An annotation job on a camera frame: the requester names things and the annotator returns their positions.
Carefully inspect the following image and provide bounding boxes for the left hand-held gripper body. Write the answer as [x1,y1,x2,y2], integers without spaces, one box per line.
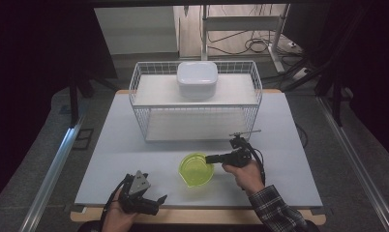
[118,170,160,217]

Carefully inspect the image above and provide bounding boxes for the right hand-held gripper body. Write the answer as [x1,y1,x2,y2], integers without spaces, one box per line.
[218,130,262,168]

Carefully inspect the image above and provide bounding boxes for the green round bowl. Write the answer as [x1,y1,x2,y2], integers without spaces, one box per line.
[178,152,216,189]

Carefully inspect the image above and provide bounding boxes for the white square bowl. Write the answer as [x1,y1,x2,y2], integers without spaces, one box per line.
[176,61,220,101]

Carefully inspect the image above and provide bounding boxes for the white wire rack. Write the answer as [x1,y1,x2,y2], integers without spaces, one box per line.
[128,60,263,143]

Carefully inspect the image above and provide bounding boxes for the person's right hand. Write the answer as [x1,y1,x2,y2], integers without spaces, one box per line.
[222,159,265,196]

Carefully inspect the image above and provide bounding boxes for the person's left hand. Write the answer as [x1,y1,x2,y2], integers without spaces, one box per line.
[102,188,140,232]

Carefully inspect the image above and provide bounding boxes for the white table mat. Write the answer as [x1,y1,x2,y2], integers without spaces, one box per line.
[74,92,323,209]

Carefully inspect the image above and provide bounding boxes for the white power strip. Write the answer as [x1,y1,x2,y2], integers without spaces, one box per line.
[292,67,311,82]

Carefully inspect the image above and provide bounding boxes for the black metal stand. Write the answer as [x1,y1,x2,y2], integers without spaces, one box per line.
[314,75,353,128]
[67,75,119,128]

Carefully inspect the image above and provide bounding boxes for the white cabinet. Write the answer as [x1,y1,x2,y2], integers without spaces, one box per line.
[93,5,180,56]

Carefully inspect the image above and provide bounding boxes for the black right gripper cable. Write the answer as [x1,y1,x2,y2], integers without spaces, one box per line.
[243,140,267,188]

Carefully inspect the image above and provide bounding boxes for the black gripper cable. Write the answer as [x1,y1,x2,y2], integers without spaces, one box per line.
[100,178,130,224]
[243,140,267,188]

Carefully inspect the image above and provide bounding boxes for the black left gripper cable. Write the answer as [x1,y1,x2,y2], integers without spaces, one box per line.
[100,178,130,224]

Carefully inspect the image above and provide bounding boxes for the aluminium rail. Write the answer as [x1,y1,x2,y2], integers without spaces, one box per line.
[315,96,389,232]
[18,117,87,232]

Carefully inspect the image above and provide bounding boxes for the black floor cables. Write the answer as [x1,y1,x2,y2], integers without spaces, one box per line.
[207,29,302,56]

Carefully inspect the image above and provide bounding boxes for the white desk frame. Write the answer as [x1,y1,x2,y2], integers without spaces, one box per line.
[200,4,291,73]

